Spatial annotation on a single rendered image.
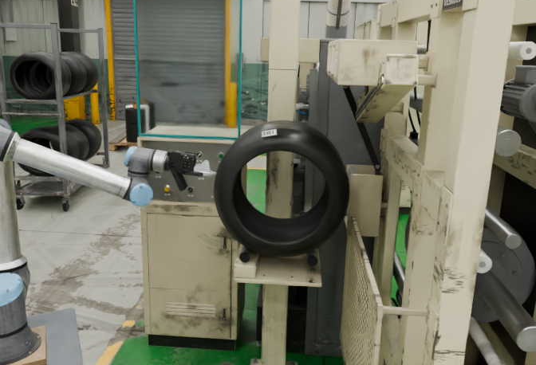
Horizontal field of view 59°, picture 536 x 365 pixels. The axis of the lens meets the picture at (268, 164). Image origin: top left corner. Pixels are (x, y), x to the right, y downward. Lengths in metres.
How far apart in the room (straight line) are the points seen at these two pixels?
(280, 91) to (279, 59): 0.14
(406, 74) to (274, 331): 1.58
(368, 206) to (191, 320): 1.29
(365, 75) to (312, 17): 9.33
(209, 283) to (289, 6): 1.56
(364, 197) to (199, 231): 0.96
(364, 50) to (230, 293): 1.71
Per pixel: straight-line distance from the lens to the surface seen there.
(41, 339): 2.17
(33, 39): 12.58
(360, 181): 2.22
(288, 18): 2.20
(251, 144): 1.87
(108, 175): 1.93
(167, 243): 2.76
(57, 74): 5.20
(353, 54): 1.58
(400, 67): 1.51
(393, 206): 2.29
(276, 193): 2.30
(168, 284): 2.87
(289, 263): 2.21
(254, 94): 10.92
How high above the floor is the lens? 1.75
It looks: 14 degrees down
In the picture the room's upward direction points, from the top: 2 degrees clockwise
